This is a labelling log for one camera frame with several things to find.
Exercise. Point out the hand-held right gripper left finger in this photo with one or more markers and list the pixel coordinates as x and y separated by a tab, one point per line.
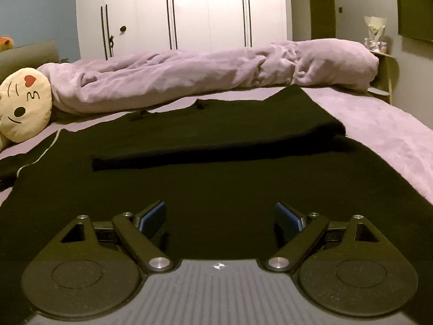
153	217

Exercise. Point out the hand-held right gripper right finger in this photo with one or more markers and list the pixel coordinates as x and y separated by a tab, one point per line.
286	217

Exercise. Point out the black sweater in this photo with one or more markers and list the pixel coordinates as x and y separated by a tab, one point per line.
216	182

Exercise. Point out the purple fleece blanket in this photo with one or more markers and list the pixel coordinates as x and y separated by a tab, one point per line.
189	74

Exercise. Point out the cream emoji face pillow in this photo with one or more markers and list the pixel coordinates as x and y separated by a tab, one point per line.
25	105

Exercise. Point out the beige side table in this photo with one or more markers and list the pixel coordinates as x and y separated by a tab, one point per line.
385	74

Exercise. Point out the white wardrobe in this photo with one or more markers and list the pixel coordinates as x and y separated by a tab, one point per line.
203	10

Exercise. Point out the dark door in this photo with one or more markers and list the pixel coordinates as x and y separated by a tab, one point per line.
321	6

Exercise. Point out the orange plush toy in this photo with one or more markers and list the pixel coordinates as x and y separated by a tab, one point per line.
5	43

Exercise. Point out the wall-mounted television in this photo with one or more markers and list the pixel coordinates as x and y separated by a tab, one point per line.
416	13

